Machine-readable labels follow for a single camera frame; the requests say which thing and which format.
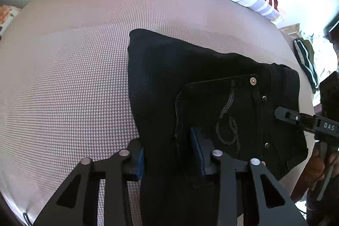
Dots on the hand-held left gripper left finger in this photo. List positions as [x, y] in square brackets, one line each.
[139, 165]

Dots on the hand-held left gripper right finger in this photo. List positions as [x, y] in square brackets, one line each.
[195, 146]

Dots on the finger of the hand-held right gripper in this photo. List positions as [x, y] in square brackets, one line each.
[288, 115]

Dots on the black pants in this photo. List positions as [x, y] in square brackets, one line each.
[164, 83]

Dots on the person's right hand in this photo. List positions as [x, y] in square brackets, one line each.
[312, 170]

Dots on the green striped garment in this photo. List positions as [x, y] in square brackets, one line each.
[304, 56]

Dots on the beige woven bed mattress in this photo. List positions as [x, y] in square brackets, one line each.
[66, 83]

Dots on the floral cloth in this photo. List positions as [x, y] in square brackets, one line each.
[6, 14]

